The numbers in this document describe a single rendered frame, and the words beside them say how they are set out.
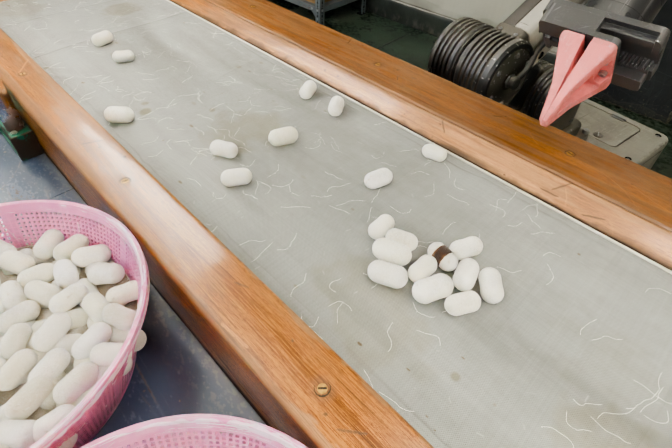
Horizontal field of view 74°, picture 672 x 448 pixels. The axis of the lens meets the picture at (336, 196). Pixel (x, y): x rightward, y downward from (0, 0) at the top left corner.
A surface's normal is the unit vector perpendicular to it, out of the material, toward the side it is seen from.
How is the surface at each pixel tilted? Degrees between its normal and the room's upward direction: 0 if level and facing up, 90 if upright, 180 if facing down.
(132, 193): 0
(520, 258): 0
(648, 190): 0
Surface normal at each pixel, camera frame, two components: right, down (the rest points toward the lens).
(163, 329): 0.03, -0.73
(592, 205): -0.48, -0.19
